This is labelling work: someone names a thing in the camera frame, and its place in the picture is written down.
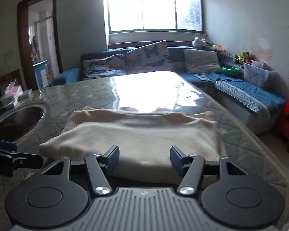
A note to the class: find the green plastic bowl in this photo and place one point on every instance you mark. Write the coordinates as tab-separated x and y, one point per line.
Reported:
231	71

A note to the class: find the white plush toy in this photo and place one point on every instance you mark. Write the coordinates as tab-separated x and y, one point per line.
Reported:
200	43

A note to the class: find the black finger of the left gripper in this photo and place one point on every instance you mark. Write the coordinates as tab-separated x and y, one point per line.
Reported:
8	146
12	161

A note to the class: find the black round induction cooktop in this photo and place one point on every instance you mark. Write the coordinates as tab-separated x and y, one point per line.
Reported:
19	123

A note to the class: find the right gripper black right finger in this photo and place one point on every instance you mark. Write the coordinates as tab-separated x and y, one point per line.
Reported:
229	194

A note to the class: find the blue white toy box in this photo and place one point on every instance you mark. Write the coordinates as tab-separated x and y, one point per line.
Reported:
41	74

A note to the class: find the clear plastic storage box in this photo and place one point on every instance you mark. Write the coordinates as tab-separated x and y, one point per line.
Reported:
260	75

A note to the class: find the green and orange plush toys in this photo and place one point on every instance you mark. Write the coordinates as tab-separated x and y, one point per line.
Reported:
244	57

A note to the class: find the blue corner sofa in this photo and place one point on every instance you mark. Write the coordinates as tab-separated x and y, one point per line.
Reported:
256	108

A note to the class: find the pink tissue box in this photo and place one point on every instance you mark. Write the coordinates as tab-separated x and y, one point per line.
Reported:
11	94

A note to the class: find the butterfly pillow standing upright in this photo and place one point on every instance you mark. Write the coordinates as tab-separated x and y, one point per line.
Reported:
149	58

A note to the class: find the dark wooden door frame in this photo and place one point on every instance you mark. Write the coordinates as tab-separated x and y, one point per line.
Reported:
38	38

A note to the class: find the grey plain cushion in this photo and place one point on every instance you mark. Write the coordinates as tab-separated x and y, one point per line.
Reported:
200	61

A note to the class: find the window with frame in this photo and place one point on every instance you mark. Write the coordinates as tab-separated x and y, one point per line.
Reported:
135	15

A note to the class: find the butterfly pillow lying flat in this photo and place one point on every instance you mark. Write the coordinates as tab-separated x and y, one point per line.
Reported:
107	67

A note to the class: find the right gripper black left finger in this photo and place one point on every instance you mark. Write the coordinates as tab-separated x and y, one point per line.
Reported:
50	198

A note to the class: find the cream knitted garment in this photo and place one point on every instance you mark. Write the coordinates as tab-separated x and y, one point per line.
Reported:
144	140

